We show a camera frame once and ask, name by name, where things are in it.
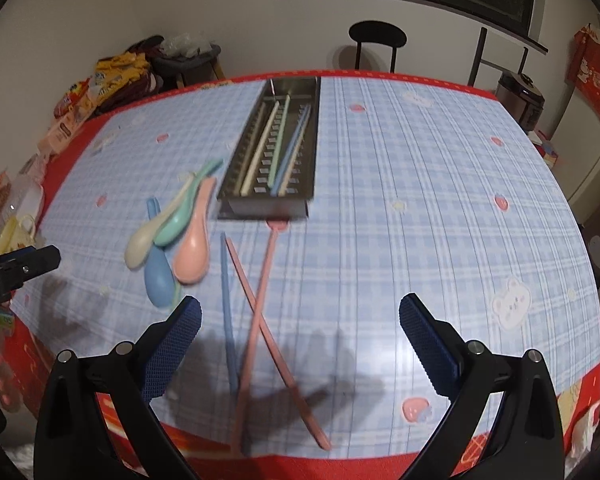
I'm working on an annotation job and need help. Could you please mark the blue chopstick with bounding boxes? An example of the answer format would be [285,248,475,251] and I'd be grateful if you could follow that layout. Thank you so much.
[220,232,239,396]
[270,104,312,196]

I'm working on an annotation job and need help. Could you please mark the blue soup spoon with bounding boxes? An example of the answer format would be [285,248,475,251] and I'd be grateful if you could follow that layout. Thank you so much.
[142,196,181,309]

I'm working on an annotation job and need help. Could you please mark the pink soup spoon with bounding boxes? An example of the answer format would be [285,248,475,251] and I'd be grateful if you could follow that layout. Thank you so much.
[172,177,216,285]

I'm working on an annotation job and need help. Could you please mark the beige soup spoon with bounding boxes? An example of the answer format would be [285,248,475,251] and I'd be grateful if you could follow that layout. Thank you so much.
[123,174,195,270]

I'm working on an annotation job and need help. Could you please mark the green soup spoon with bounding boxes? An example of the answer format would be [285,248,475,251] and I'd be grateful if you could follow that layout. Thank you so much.
[154,158,222,247]

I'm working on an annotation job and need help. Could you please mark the yellow cartoon mug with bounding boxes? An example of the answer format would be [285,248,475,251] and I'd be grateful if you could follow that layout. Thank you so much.
[0,214,35,256]

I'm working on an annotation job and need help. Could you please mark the blue plaid tablecloth red border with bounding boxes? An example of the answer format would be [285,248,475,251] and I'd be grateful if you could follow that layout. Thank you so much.
[5,74,600,479]

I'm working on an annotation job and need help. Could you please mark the white paper tags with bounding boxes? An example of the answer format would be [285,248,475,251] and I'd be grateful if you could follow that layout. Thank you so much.
[91,129,121,156]

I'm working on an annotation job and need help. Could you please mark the snack packages stack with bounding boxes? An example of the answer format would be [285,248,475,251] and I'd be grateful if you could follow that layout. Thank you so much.
[38,78,97,158]

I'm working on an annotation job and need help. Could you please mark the stainless steel utensil tray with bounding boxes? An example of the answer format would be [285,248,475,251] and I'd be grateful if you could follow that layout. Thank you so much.
[218,76,321,220]

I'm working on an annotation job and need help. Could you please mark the white refrigerator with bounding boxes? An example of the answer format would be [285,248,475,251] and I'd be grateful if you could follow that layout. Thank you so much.
[552,90,600,223]

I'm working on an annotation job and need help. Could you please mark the dark rice cooker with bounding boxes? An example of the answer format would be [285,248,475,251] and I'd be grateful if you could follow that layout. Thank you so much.
[495,70,545,132]

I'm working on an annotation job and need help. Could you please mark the grey stool with wooden legs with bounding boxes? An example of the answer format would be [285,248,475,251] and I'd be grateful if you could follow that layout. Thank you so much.
[150,44,225,91]

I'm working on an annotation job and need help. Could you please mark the clear plastic bag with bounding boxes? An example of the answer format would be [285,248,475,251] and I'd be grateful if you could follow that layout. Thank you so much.
[160,32,213,58]

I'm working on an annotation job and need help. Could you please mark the black metal rack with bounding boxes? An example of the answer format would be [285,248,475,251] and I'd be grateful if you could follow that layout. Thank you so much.
[467,27,529,91]

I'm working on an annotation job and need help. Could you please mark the red cloth on refrigerator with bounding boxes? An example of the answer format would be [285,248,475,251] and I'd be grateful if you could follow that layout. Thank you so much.
[566,24,600,118]

